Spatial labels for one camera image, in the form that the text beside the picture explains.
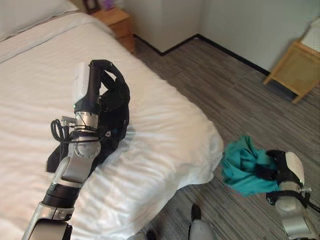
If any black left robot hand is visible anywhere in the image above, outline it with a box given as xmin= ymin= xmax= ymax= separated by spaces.
xmin=71 ymin=59 xmax=119 ymax=115

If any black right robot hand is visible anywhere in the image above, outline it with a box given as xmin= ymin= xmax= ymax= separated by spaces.
xmin=255 ymin=149 xmax=306 ymax=186

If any teal garment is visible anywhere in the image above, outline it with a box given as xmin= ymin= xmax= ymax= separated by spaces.
xmin=220 ymin=135 xmax=280 ymax=198

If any black garment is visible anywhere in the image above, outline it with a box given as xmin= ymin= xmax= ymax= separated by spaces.
xmin=46 ymin=59 xmax=132 ymax=174

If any white bed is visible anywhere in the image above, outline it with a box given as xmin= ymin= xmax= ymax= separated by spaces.
xmin=0 ymin=11 xmax=225 ymax=240

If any wooden nightstand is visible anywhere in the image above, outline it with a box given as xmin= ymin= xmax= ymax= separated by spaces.
xmin=91 ymin=7 xmax=136 ymax=55

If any purple object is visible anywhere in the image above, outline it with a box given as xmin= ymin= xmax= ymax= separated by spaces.
xmin=102 ymin=0 xmax=116 ymax=11

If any white pillow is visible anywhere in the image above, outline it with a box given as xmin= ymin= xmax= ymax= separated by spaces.
xmin=0 ymin=0 xmax=80 ymax=43

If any dark picture frame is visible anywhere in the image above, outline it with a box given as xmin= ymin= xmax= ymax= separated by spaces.
xmin=83 ymin=0 xmax=100 ymax=15

